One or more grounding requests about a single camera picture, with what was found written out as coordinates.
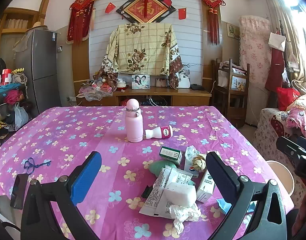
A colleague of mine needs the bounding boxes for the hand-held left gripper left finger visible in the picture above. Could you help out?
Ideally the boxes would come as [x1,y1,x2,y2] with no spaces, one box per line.
[20,151,102,240]

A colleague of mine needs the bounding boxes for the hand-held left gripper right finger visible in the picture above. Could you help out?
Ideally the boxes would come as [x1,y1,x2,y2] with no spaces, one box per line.
[205,151,288,240]

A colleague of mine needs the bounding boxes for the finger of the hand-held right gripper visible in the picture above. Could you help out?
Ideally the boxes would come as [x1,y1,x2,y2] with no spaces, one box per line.
[276,135,306,160]

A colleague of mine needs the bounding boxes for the beige round waste bin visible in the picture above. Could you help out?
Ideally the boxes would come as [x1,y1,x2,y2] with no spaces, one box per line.
[265,160,295,198]

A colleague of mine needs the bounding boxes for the green white medicine box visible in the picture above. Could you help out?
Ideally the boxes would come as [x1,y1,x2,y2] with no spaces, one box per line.
[160,146,183,166]

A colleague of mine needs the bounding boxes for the green towel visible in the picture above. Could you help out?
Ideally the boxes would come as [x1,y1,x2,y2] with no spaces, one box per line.
[149,160,196,187]

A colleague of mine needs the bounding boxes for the large white foil packet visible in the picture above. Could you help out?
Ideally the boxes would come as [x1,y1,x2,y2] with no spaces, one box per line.
[139,167,194,217]

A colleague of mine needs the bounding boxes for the white green tissue pack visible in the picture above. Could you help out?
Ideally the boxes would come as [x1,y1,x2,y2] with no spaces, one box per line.
[196,170,216,204]

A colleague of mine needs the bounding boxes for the blue face mask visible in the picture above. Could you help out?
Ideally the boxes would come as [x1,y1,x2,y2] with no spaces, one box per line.
[216,197,256,216]

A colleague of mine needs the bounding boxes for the crumpled yellowish tissue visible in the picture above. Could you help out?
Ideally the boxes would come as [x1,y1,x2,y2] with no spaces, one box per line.
[192,155,208,173]

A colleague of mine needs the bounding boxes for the floral covered sofa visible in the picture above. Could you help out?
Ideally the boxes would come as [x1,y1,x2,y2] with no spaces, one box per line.
[254,94,306,196]

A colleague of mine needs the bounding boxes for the small white printed packet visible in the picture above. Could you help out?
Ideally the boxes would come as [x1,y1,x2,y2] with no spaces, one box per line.
[184,160,200,179]

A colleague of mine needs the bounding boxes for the crumpled wrapper with packet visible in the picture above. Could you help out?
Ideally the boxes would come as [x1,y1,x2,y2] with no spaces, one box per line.
[185,146,206,162]

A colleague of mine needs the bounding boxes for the white foam block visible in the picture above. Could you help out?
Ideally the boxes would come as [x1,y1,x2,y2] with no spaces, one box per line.
[163,182,197,207]

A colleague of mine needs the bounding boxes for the pink floral tablecloth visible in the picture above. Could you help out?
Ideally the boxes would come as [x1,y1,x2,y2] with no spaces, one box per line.
[0,105,295,240]

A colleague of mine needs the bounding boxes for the red plastic bag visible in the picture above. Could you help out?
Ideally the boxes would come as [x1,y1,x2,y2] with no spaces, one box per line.
[276,87,301,111]

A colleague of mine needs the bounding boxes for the large crumpled white tissue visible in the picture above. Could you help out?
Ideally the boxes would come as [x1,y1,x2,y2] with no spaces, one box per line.
[169,203,202,233]

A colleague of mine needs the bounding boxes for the dark flat phone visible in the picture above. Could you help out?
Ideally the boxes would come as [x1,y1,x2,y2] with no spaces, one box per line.
[10,174,29,210]

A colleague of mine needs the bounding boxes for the pink thermos bottle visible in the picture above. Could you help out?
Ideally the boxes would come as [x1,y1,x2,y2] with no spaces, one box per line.
[125,99,144,143]

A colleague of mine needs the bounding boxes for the small white bottle pink label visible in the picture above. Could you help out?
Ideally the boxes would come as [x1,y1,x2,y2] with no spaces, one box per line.
[145,125,173,140]

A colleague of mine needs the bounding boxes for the wooden chair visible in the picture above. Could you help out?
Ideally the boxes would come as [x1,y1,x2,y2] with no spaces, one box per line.
[211,58,250,128]

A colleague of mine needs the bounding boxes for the dark red garment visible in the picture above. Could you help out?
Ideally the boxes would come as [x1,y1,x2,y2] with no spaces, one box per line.
[265,47,285,93]

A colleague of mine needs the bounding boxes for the pile of plastic bags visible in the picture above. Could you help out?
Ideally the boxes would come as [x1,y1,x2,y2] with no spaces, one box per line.
[76,73,119,102]

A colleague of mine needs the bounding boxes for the tall pink floral cover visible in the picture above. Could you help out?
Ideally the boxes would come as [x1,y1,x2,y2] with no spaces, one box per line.
[239,15,272,126]

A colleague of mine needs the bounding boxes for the wooden cabinet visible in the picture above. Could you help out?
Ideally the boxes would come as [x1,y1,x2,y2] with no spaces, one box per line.
[74,86,212,107]

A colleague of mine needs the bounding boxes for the white wedding photo stand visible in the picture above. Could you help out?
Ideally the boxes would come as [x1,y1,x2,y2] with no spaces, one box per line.
[177,69,191,89]

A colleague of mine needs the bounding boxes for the white hanging bag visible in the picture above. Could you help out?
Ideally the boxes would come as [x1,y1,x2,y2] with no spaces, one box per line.
[268,32,286,52]

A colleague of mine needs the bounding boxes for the cluttered storage rack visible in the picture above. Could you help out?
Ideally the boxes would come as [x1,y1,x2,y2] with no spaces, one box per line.
[0,57,31,141]

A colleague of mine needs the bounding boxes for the framed couple photo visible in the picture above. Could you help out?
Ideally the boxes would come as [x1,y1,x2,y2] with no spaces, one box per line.
[131,74,151,90]

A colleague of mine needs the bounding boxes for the grey refrigerator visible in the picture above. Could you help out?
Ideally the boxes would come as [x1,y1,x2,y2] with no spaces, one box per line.
[14,29,58,117]

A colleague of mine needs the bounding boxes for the beige curtain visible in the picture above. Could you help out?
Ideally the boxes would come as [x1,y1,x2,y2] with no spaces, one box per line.
[261,0,306,83]

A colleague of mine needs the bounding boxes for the yellow floral cover cloth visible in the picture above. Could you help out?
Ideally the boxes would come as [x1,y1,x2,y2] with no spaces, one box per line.
[98,23,184,89]

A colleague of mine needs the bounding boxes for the red fringed pennant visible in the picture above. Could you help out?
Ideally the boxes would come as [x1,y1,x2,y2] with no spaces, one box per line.
[66,0,95,44]

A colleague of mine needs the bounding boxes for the straw hat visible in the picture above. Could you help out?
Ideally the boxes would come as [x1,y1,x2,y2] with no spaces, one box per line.
[25,21,49,33]

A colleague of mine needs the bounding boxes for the blue string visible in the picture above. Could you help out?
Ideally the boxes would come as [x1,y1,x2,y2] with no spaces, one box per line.
[24,157,52,176]

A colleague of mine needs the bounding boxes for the small wall picture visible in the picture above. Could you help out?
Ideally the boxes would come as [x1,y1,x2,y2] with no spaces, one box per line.
[226,22,241,40]

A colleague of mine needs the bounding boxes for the red knot wall ornament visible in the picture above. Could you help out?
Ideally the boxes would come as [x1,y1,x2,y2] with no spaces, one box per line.
[69,0,99,46]
[194,0,227,46]

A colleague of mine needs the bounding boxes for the wooden wall shelf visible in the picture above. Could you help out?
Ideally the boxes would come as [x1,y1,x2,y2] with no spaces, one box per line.
[0,7,45,58]

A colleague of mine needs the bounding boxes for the red diamond framed wall plaque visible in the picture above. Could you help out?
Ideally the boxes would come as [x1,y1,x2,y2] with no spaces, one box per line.
[116,0,177,24]

